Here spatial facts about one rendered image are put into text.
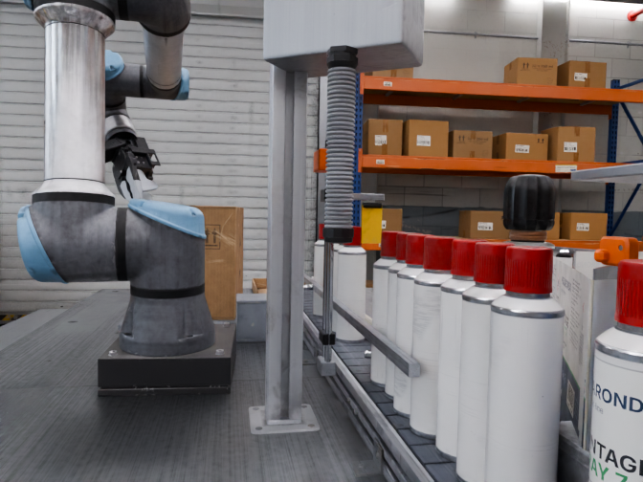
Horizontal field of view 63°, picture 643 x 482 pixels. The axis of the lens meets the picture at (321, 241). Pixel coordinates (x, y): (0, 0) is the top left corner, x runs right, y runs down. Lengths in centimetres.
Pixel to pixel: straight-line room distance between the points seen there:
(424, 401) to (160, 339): 43
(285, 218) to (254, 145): 441
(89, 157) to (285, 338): 41
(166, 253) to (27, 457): 32
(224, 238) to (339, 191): 71
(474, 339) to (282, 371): 32
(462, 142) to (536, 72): 90
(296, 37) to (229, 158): 446
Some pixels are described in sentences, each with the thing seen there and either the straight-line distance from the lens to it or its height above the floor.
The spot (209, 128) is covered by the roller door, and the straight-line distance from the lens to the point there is 512.
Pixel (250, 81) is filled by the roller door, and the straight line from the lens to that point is 519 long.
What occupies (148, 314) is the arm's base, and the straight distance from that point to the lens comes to 84.
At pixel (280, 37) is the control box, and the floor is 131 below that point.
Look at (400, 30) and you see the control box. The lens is 59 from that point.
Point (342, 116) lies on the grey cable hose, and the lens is 57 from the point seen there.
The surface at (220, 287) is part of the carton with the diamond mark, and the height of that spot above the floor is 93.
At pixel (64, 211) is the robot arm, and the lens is 83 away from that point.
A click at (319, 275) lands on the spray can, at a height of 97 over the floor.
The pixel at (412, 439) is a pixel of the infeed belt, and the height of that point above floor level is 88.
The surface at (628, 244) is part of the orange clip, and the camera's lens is 43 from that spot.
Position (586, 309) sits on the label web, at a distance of 43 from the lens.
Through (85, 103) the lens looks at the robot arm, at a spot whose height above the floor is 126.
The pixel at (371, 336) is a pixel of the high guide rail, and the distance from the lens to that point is 65.
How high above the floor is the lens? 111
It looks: 3 degrees down
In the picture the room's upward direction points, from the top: 1 degrees clockwise
